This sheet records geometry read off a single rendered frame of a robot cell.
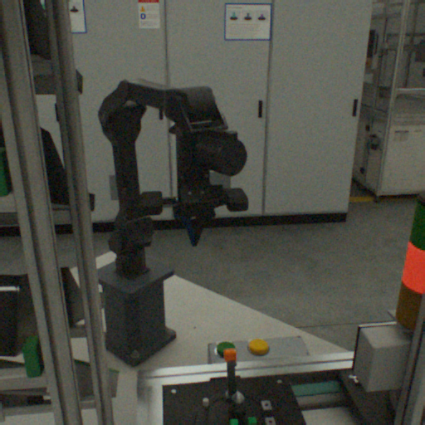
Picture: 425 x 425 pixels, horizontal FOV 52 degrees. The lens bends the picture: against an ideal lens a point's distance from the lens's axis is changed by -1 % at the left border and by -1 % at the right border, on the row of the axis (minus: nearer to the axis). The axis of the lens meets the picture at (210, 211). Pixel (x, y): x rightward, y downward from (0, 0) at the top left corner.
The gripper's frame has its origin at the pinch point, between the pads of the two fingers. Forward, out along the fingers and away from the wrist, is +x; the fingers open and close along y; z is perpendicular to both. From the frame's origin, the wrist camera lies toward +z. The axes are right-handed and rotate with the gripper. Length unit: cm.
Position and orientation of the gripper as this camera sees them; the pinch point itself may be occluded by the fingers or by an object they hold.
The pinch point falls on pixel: (193, 228)
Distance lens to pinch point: 78.4
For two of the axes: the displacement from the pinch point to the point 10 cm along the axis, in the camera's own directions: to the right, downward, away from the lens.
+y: 9.9, -0.4, 1.1
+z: 1.2, 3.7, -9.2
